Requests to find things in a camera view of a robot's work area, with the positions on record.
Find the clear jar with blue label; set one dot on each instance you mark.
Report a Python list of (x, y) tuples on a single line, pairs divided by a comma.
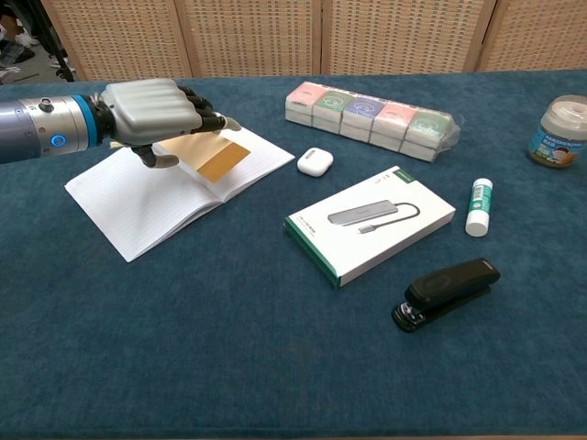
[(557, 137)]

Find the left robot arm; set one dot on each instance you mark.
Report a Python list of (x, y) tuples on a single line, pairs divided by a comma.
[(41, 126)]

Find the tan and cream paper sheet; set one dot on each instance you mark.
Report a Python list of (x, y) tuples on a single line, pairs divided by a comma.
[(215, 158)]

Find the white earbuds case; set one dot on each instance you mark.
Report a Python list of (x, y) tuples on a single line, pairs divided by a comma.
[(315, 161)]

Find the white USB hub box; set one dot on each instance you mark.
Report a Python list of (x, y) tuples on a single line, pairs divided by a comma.
[(367, 229)]

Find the black tripod stand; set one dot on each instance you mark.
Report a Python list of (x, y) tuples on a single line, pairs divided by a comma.
[(52, 41)]

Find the white green glue stick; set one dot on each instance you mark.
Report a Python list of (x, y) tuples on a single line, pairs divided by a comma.
[(479, 206)]

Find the wrapped pack of tissue packets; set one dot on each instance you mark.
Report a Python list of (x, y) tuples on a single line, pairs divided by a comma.
[(367, 119)]

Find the pair of shoes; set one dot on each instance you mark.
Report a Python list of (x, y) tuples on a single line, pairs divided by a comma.
[(18, 46)]

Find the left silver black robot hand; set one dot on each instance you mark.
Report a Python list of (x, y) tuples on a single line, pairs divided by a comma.
[(147, 112)]

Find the open white lined notebook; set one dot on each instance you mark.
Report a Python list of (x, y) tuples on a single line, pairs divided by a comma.
[(151, 215)]

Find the woven wooden folding screen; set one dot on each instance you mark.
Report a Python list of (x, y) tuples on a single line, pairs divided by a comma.
[(252, 36)]

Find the blue table cloth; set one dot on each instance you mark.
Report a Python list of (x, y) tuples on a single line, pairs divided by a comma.
[(229, 344)]

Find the black stapler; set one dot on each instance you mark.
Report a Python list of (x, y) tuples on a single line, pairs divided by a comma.
[(447, 289)]

